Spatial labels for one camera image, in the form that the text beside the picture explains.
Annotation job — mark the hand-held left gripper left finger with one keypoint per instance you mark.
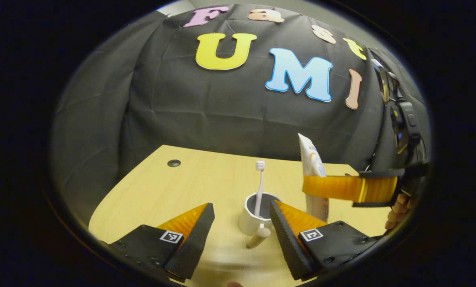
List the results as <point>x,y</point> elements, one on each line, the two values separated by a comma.
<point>194,243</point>

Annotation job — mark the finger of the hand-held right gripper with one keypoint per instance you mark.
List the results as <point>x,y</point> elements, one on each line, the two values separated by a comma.
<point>329,187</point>

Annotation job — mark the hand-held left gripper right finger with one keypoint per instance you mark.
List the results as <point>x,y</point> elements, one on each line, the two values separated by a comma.
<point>285,243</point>

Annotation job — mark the white toothpaste tube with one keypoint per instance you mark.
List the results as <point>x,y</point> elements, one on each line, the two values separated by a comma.
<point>311,159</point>

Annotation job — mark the pale pink toothbrush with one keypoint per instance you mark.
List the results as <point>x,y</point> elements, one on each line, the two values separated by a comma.
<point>259,187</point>

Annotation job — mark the light wooden desktop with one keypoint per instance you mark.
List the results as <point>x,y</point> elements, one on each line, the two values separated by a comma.
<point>206,179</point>

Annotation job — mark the black backdrop cloth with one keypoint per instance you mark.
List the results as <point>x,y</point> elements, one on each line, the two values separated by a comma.
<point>222,119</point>

